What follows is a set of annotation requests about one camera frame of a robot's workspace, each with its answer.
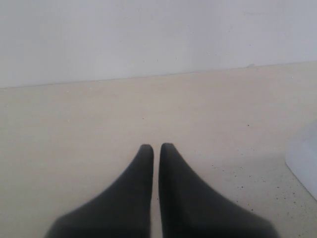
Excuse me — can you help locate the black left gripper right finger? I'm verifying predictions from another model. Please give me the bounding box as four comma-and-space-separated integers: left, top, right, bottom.
158, 143, 279, 238

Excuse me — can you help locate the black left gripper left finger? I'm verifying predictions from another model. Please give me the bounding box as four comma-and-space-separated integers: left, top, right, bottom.
45, 144, 154, 238

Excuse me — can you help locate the white mannequin head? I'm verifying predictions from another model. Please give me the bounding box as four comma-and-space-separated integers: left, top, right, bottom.
285, 123, 317, 198

